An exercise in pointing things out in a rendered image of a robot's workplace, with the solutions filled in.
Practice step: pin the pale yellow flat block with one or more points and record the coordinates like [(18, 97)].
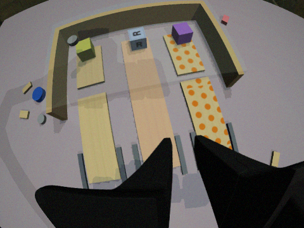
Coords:
[(274, 159)]

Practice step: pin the blue disc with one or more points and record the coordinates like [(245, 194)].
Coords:
[(37, 94)]

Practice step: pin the grey cylinder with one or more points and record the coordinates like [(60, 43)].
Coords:
[(41, 119), (73, 40)]

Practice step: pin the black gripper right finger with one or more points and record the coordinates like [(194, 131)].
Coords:
[(243, 192)]

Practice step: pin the yellow strip with orange polka dots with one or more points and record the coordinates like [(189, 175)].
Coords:
[(205, 111)]

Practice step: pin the small pink block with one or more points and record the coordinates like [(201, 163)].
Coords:
[(225, 19)]

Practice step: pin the pale yellow flat panel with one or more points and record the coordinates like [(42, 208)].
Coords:
[(100, 154)]

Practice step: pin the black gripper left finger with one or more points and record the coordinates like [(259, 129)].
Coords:
[(142, 201)]

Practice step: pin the yellow rectangular block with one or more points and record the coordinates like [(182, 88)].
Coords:
[(24, 114)]

